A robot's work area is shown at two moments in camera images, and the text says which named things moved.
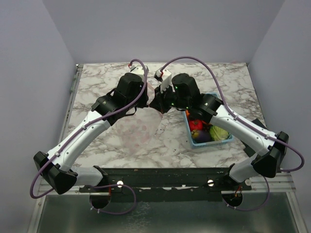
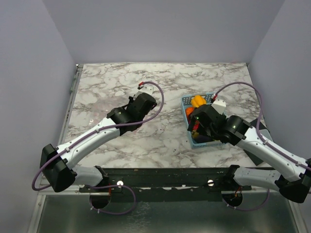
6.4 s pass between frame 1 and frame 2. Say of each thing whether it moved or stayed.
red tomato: stayed
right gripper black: moved
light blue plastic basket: stayed
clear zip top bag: moved
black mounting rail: stayed
